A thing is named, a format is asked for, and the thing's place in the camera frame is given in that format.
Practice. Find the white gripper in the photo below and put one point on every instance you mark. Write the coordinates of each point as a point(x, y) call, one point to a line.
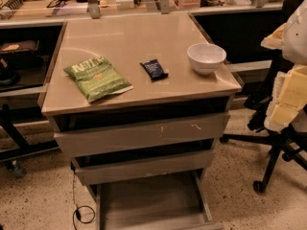
point(296, 40)

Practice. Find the green jalapeno chip bag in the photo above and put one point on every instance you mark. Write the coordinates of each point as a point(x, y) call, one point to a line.
point(96, 78)

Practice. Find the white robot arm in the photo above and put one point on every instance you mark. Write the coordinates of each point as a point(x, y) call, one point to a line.
point(294, 46)

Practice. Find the grey drawer cabinet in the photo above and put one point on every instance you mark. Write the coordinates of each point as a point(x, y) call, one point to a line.
point(126, 42)

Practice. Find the bottom grey open drawer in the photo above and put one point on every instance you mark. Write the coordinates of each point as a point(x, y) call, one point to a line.
point(165, 202)

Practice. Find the middle grey drawer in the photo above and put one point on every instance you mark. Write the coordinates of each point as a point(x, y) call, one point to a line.
point(145, 167)

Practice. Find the top grey drawer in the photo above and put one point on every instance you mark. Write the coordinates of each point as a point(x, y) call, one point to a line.
point(141, 135)

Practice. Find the white bowl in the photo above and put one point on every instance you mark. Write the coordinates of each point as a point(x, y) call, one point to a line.
point(205, 58)

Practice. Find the black office chair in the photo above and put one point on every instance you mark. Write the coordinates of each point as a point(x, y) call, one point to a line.
point(290, 141)

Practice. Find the dark blue snack bar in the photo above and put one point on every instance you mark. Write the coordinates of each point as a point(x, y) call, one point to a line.
point(154, 70)

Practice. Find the black coiled tool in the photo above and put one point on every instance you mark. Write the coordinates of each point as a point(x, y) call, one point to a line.
point(9, 8)

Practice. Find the black cart with wheel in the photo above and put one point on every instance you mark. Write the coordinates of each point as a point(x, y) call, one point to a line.
point(9, 157)

